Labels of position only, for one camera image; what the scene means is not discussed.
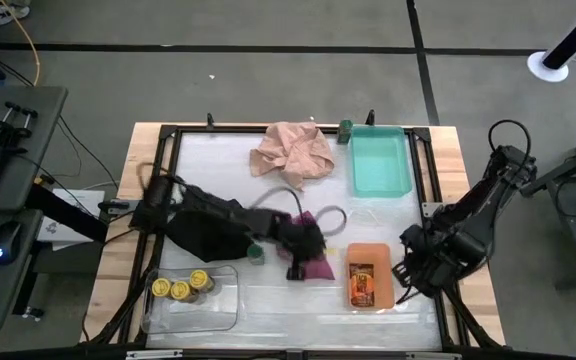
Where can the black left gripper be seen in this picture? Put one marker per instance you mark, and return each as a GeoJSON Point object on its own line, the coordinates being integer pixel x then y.
{"type": "Point", "coordinates": [300, 240]}

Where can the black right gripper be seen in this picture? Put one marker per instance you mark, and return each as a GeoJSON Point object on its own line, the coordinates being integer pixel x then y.
{"type": "Point", "coordinates": [433, 262]}

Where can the magenta cloth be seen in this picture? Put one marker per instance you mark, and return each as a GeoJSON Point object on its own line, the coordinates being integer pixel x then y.
{"type": "Point", "coordinates": [318, 269]}

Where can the orange brown spice packet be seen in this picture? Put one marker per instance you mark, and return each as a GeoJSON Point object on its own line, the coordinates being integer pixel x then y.
{"type": "Point", "coordinates": [362, 285]}

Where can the clear plastic bin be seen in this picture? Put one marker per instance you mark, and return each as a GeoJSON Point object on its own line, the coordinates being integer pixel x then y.
{"type": "Point", "coordinates": [218, 310]}

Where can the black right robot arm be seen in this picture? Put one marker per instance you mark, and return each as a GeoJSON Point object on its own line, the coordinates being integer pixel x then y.
{"type": "Point", "coordinates": [493, 190]}

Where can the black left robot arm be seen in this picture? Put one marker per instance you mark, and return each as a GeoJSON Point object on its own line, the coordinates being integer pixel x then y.
{"type": "Point", "coordinates": [218, 212]}

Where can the orange plastic bin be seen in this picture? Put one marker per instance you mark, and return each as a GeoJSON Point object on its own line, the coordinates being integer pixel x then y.
{"type": "Point", "coordinates": [383, 270]}

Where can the black cloth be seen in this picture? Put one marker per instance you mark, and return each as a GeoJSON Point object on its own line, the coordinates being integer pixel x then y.
{"type": "Point", "coordinates": [208, 237]}

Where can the peach cloth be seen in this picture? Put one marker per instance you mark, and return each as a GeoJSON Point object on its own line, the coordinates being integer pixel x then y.
{"type": "Point", "coordinates": [293, 152]}

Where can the teal plastic bin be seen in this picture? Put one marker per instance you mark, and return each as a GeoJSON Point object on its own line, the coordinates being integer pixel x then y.
{"type": "Point", "coordinates": [379, 160]}

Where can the black metal floor stand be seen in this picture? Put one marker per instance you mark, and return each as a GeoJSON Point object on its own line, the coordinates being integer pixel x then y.
{"type": "Point", "coordinates": [568, 172]}

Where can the white cardboard box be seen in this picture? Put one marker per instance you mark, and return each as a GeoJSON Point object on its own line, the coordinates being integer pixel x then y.
{"type": "Point", "coordinates": [70, 200]}

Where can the black angled beam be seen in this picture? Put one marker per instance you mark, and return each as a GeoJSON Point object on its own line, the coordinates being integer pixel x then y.
{"type": "Point", "coordinates": [63, 212]}

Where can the white round stand base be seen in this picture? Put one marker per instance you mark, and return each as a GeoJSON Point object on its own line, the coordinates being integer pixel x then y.
{"type": "Point", "coordinates": [548, 70]}

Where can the black computer mouse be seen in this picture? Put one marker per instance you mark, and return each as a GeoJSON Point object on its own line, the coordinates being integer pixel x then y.
{"type": "Point", "coordinates": [7, 241]}

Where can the black and white pole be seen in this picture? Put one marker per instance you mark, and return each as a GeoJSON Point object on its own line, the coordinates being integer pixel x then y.
{"type": "Point", "coordinates": [575, 35]}

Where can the grey computer desk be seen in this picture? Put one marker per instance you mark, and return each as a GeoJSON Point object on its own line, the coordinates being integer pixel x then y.
{"type": "Point", "coordinates": [13, 145]}

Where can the black clamp stand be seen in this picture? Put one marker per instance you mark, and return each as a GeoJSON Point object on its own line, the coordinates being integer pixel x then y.
{"type": "Point", "coordinates": [13, 127]}

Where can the person's shoe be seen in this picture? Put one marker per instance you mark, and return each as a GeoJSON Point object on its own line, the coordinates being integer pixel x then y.
{"type": "Point", "coordinates": [10, 11]}

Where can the black aluminium table frame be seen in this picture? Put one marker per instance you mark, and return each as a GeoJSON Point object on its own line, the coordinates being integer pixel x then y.
{"type": "Point", "coordinates": [228, 129]}

